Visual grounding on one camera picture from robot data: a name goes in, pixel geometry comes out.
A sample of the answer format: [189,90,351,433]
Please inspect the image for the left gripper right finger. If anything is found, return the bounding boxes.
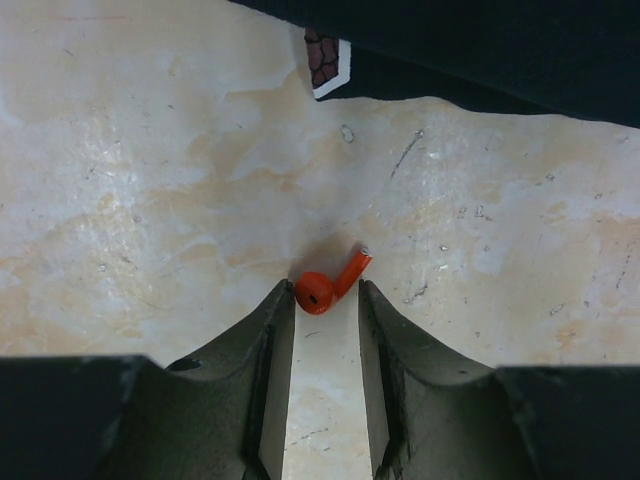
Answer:
[358,281,639,479]

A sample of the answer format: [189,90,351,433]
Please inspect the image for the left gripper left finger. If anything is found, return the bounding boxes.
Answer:
[1,280,295,479]

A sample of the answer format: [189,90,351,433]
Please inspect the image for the orange earbud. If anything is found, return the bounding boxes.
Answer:
[294,247,373,316]

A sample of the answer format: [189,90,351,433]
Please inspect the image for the dark navy folded cloth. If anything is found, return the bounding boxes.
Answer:
[251,1,639,127]

